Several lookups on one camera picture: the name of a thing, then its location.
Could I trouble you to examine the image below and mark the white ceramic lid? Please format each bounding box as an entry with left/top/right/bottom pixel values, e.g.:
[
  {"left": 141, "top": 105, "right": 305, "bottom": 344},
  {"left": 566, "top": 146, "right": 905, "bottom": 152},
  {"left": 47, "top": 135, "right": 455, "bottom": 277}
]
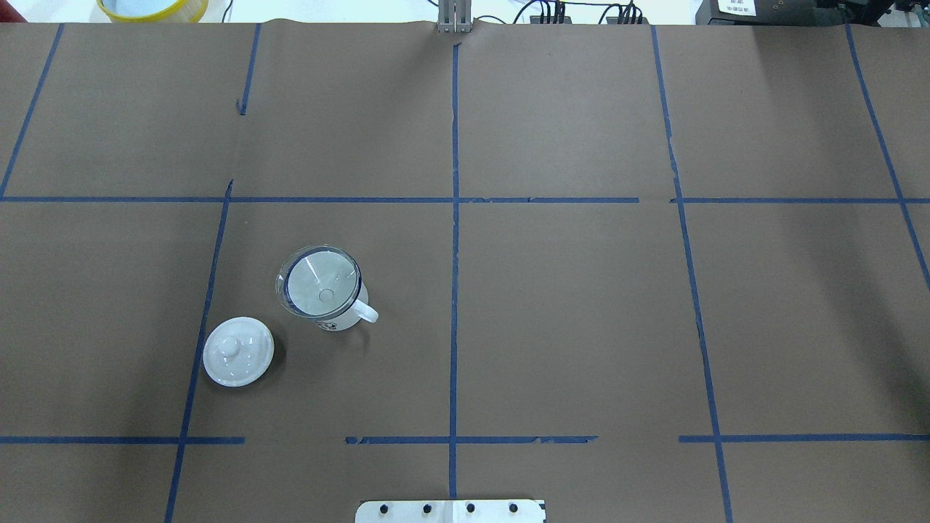
[{"left": 202, "top": 317, "right": 275, "bottom": 388}]

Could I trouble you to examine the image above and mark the aluminium frame post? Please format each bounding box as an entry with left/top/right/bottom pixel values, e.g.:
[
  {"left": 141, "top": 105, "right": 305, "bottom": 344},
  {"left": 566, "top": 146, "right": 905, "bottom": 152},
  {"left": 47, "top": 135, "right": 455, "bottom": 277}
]
[{"left": 432, "top": 0, "right": 474, "bottom": 33}]

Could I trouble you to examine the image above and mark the white enamel mug blue rim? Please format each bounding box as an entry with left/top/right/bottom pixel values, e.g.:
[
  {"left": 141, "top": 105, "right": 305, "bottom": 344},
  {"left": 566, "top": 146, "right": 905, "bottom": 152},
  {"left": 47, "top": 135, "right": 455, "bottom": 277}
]
[{"left": 312, "top": 282, "right": 381, "bottom": 332}]

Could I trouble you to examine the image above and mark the yellow rimmed bowl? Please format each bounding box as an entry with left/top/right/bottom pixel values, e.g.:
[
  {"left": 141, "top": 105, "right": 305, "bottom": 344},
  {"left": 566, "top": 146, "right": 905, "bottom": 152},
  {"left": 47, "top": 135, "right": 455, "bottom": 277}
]
[{"left": 96, "top": 0, "right": 210, "bottom": 23}]

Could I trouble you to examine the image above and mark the clear glass funnel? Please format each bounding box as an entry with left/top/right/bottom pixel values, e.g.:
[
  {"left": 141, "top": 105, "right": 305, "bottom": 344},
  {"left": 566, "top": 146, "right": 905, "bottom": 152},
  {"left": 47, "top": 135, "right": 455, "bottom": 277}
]
[{"left": 275, "top": 245, "right": 363, "bottom": 321}]

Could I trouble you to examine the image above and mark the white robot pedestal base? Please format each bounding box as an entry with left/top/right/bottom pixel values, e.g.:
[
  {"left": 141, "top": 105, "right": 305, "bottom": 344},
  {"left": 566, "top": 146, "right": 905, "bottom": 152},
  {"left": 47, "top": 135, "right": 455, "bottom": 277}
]
[{"left": 355, "top": 499, "right": 547, "bottom": 522}]

